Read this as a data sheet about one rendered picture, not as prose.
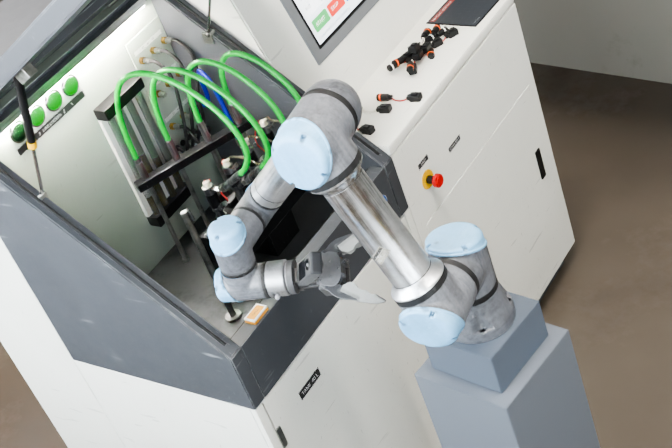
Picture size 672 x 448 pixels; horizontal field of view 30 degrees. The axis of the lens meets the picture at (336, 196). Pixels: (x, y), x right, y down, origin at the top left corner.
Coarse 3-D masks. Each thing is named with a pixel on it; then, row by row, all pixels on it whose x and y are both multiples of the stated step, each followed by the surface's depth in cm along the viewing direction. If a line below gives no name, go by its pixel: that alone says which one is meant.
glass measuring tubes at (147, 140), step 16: (128, 80) 303; (112, 96) 299; (128, 96) 300; (96, 112) 296; (112, 112) 296; (128, 112) 304; (144, 112) 306; (112, 128) 299; (128, 128) 302; (144, 128) 306; (112, 144) 301; (144, 144) 310; (160, 144) 312; (128, 160) 304; (144, 160) 308; (160, 160) 312; (128, 176) 307; (176, 176) 318; (144, 192) 310; (160, 192) 314; (176, 192) 319; (144, 208) 313; (176, 208) 318; (160, 224) 314
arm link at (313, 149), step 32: (320, 96) 223; (288, 128) 218; (320, 128) 218; (352, 128) 225; (288, 160) 219; (320, 160) 216; (352, 160) 221; (320, 192) 222; (352, 192) 223; (352, 224) 227; (384, 224) 227; (384, 256) 229; (416, 256) 231; (416, 288) 232; (448, 288) 234; (416, 320) 233; (448, 320) 232
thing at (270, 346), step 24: (336, 216) 292; (312, 240) 288; (360, 264) 299; (312, 288) 284; (288, 312) 278; (312, 312) 285; (240, 336) 268; (264, 336) 272; (288, 336) 279; (264, 360) 273; (288, 360) 280; (264, 384) 274
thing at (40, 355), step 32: (32, 0) 305; (0, 32) 295; (0, 256) 290; (0, 288) 301; (0, 320) 314; (32, 320) 303; (32, 352) 316; (64, 352) 306; (32, 384) 330; (64, 384) 319; (64, 416) 332; (96, 416) 321
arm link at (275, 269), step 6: (270, 264) 255; (276, 264) 255; (282, 264) 254; (270, 270) 254; (276, 270) 254; (282, 270) 253; (270, 276) 253; (276, 276) 253; (282, 276) 253; (270, 282) 253; (276, 282) 253; (282, 282) 253; (270, 288) 254; (276, 288) 254; (282, 288) 253; (270, 294) 255; (276, 294) 255; (282, 294) 255; (288, 294) 255
